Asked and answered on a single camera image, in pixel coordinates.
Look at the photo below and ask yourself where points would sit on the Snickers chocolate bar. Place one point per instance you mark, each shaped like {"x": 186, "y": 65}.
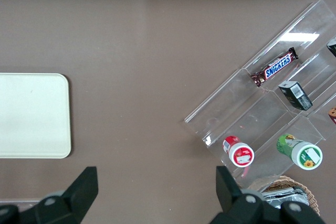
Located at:
{"x": 275, "y": 68}

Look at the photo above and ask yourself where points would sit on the red snack can white lid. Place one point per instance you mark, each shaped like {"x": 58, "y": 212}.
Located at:
{"x": 237, "y": 151}

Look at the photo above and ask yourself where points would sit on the cream plastic tray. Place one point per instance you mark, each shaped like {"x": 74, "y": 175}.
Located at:
{"x": 34, "y": 116}

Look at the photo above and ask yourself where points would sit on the green snack can white lid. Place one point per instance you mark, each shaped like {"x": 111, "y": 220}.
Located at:
{"x": 300, "y": 150}

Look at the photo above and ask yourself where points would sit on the woven wicker basket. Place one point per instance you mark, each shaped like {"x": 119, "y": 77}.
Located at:
{"x": 302, "y": 186}

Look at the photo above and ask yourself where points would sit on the orange brown snack packet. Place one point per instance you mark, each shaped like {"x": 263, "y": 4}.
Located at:
{"x": 333, "y": 113}

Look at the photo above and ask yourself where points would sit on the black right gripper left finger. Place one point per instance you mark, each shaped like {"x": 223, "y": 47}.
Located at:
{"x": 78, "y": 195}

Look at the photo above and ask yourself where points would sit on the black box with white label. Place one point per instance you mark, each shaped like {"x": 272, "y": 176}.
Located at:
{"x": 333, "y": 47}

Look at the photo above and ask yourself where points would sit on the silver foil packet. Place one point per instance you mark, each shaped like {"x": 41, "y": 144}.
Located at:
{"x": 281, "y": 195}

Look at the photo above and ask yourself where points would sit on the clear acrylic display rack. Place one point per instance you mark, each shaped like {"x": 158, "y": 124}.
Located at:
{"x": 265, "y": 106}

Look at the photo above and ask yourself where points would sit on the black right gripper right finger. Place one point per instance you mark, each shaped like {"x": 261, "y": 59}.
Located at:
{"x": 236, "y": 203}

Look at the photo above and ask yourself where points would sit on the small black carton box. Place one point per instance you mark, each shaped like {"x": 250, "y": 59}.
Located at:
{"x": 296, "y": 95}

